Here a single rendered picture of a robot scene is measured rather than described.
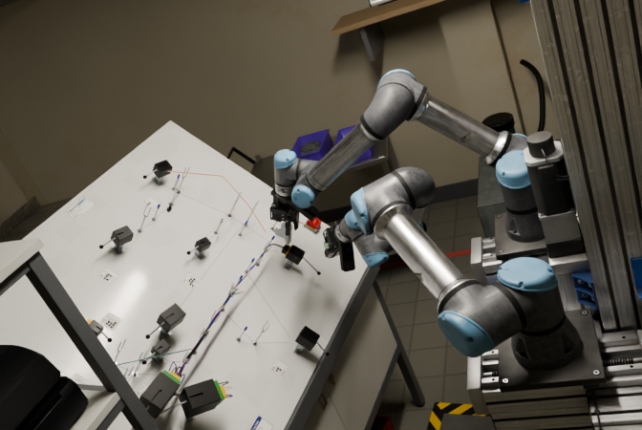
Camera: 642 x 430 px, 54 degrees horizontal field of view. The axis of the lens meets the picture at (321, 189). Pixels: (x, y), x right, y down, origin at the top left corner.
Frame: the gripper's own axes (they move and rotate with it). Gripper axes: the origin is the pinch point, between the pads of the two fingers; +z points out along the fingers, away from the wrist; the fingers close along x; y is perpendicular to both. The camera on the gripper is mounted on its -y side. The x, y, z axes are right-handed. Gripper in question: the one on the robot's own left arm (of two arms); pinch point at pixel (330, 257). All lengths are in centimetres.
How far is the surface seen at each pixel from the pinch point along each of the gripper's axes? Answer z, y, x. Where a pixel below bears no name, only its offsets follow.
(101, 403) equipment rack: -56, -33, 84
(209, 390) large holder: -22, -35, 57
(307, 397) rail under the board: -0.5, -43.7, 23.6
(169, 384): -24, -30, 67
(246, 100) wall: 170, 167, -45
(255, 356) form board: 0.1, -26.6, 36.3
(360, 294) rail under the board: 17.9, -13.0, -14.2
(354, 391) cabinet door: 30, -46, -4
